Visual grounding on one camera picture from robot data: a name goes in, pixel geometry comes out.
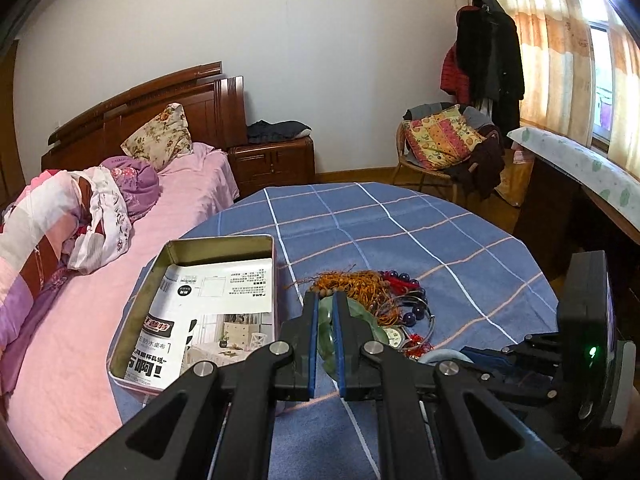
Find silver wristwatch cream dial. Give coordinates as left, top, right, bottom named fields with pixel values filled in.
left=383, top=325, right=407, bottom=350

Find dark green jade bangle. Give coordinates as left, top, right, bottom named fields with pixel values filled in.
left=317, top=296, right=388, bottom=382

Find wooden bead mala orange tassel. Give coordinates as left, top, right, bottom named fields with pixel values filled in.
left=285, top=270, right=412, bottom=326

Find dark purple bead bracelet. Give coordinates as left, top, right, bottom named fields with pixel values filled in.
left=380, top=268, right=435, bottom=328

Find rectangular metal tin box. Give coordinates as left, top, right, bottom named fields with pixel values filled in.
left=107, top=235, right=279, bottom=396

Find pale jade bangle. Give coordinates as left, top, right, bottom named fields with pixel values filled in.
left=418, top=348, right=474, bottom=366

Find printed paper leaflet in tin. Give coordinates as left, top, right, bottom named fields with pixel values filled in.
left=124, top=258, right=277, bottom=391

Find blue plaid tablecloth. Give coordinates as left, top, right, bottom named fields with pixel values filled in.
left=108, top=181, right=561, bottom=480

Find leaf-print covered desk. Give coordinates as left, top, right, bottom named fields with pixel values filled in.
left=508, top=126, right=639, bottom=281

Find wooden nightstand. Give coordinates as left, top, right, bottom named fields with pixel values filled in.
left=228, top=136, right=316, bottom=197

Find wicker chair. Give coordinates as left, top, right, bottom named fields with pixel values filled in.
left=390, top=122, right=461, bottom=204

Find pink bed sheet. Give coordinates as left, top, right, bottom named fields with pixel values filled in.
left=1, top=143, right=239, bottom=479

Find dark folded clothes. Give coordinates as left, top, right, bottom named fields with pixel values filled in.
left=247, top=120, right=311, bottom=144

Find colourful patterned cushion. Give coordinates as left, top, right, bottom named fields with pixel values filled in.
left=400, top=104, right=485, bottom=171

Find patchwork quilt bundle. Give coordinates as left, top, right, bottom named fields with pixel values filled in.
left=1, top=156, right=160, bottom=349

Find floral pillow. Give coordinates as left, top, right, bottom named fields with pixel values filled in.
left=120, top=103, right=193, bottom=172

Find wooden headboard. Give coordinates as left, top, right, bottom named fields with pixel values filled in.
left=41, top=62, right=247, bottom=170

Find hanging dark coats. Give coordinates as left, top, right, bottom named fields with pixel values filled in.
left=440, top=0, right=525, bottom=146

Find orange patterned curtain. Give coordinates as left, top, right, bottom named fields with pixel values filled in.
left=497, top=0, right=639, bottom=176

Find red knotted cord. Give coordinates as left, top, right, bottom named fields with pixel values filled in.
left=402, top=330, right=435, bottom=360

